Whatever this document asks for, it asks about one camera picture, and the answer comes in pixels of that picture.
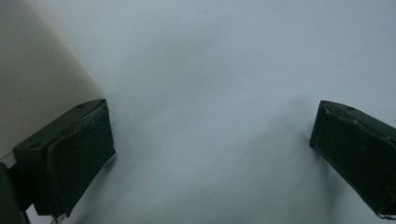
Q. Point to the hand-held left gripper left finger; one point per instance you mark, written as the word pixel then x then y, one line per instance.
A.
pixel 73 158

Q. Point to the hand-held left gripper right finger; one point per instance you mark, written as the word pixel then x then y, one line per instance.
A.
pixel 358 146

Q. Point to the beige smooth object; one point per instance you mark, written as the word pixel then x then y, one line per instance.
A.
pixel 34 74

